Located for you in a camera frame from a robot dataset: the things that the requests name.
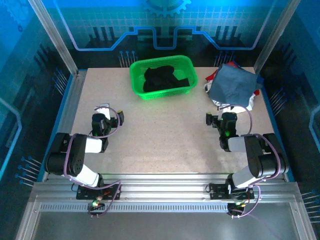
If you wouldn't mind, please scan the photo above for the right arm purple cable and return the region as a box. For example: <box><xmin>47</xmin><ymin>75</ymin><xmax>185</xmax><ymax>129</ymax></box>
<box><xmin>221</xmin><ymin>104</ymin><xmax>281</xmax><ymax>220</ymax></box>

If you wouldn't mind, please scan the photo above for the aluminium rail beam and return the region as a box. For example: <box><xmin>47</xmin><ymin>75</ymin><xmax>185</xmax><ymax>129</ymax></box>
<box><xmin>29</xmin><ymin>172</ymin><xmax>304</xmax><ymax>204</ymax></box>

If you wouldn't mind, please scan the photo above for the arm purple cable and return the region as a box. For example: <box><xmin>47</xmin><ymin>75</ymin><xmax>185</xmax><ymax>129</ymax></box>
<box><xmin>63</xmin><ymin>106</ymin><xmax>125</xmax><ymax>219</ymax></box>
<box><xmin>221</xmin><ymin>104</ymin><xmax>281</xmax><ymax>220</ymax></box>

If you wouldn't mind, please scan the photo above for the white t-shirt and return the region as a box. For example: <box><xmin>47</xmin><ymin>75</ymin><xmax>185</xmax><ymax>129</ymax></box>
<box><xmin>203</xmin><ymin>81</ymin><xmax>261</xmax><ymax>114</ymax></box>

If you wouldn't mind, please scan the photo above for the grey metal panel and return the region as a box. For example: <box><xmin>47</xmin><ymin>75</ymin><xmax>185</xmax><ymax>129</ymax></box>
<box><xmin>14</xmin><ymin>199</ymin><xmax>317</xmax><ymax>240</ymax></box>

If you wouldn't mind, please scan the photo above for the blue table edge strip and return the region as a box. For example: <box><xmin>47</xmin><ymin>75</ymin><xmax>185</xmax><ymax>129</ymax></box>
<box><xmin>261</xmin><ymin>74</ymin><xmax>296</xmax><ymax>182</ymax></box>
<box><xmin>36</xmin><ymin>73</ymin><xmax>76</xmax><ymax>182</ymax></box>

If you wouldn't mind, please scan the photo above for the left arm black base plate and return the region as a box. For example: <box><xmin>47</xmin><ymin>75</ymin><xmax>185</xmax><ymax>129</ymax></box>
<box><xmin>76</xmin><ymin>183</ymin><xmax>122</xmax><ymax>201</ymax></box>

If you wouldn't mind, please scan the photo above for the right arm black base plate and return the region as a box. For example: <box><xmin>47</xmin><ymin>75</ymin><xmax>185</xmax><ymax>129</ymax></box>
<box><xmin>206</xmin><ymin>183</ymin><xmax>255</xmax><ymax>201</ymax></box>

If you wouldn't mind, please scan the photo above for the green plastic basket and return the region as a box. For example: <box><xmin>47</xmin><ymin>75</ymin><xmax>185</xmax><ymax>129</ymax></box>
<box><xmin>129</xmin><ymin>54</ymin><xmax>199</xmax><ymax>101</ymax></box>

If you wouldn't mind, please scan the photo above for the small green-lit connector board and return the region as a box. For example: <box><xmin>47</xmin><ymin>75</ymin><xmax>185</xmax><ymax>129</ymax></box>
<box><xmin>87</xmin><ymin>196</ymin><xmax>106</xmax><ymax>211</ymax></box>
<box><xmin>227</xmin><ymin>199</ymin><xmax>247</xmax><ymax>213</ymax></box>

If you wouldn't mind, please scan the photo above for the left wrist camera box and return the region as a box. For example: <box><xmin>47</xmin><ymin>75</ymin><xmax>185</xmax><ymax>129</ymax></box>
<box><xmin>94</xmin><ymin>102</ymin><xmax>111</xmax><ymax>120</ymax></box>

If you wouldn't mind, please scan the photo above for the dark blue t-shirt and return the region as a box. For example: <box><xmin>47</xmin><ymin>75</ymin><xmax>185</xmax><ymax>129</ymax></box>
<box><xmin>255</xmin><ymin>74</ymin><xmax>265</xmax><ymax>90</ymax></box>

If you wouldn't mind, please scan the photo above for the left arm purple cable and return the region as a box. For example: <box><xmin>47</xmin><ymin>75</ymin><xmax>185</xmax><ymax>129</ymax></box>
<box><xmin>63</xmin><ymin>106</ymin><xmax>125</xmax><ymax>219</ymax></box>

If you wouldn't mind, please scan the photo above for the black t-shirt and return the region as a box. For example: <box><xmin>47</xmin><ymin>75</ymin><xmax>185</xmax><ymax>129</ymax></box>
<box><xmin>142</xmin><ymin>65</ymin><xmax>190</xmax><ymax>93</ymax></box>

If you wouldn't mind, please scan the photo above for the slotted metal strip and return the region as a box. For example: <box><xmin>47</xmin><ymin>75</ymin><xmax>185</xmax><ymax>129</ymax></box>
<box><xmin>37</xmin><ymin>202</ymin><xmax>300</xmax><ymax>214</ymax></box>

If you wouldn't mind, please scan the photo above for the aluminium frame post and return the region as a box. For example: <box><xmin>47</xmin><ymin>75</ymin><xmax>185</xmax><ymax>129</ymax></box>
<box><xmin>253</xmin><ymin>0</ymin><xmax>302</xmax><ymax>75</ymax></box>
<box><xmin>27</xmin><ymin>0</ymin><xmax>80</xmax><ymax>76</ymax></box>

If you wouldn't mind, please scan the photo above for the aluminium side rail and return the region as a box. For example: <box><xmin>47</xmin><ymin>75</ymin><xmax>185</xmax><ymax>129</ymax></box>
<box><xmin>41</xmin><ymin>69</ymin><xmax>88</xmax><ymax>182</ymax></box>

